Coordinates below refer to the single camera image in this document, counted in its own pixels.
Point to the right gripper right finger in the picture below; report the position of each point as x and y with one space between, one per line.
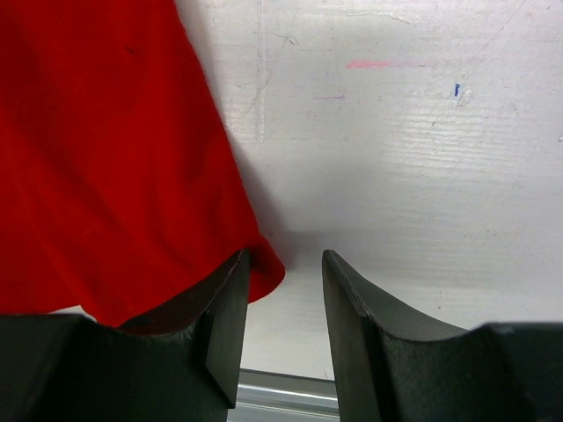
392 362

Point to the red t shirt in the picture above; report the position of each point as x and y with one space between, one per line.
119 189

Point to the aluminium mounting rail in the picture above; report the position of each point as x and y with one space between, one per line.
264 397

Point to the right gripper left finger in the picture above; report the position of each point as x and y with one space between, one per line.
177 362

